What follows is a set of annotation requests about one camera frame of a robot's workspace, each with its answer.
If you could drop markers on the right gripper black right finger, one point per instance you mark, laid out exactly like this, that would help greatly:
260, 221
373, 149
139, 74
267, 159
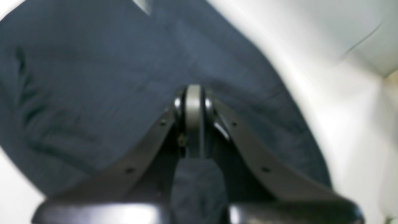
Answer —
261, 189

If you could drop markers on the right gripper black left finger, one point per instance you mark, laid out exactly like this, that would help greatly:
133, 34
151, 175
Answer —
134, 190

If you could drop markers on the dark navy long-sleeve shirt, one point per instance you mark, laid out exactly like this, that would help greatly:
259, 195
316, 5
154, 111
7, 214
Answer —
82, 81

